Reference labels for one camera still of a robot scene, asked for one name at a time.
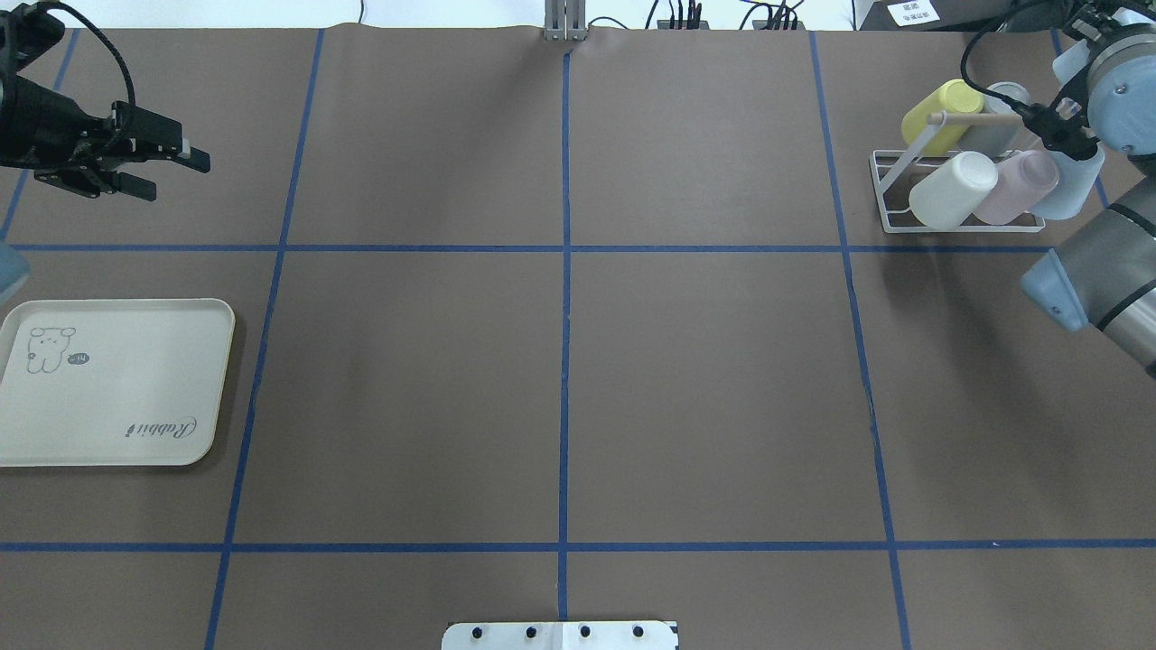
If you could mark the white wire cup rack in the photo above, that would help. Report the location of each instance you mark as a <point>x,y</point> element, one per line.
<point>996,133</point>

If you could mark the grey metal bracket corner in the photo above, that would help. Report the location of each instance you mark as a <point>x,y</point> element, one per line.
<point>565,21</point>

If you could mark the cream plastic tray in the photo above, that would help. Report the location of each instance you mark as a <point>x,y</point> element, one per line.
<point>106,382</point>

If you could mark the blue plastic cup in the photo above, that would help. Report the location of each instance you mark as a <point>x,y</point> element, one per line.
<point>1076,180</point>
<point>1072,67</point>

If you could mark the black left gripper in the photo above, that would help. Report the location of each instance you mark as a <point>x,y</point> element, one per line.
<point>34,124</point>

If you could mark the pink plastic cup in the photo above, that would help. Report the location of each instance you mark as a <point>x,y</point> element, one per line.
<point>1024,179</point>

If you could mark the cream white plastic cup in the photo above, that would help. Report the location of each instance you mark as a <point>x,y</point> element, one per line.
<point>946,198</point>

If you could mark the yellow plastic cup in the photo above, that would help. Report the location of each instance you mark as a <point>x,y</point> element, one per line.
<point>952,97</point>

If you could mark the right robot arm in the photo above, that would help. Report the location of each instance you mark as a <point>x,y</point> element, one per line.
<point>1100,126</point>

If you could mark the white camera mast base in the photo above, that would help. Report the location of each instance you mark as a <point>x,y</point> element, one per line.
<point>606,634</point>

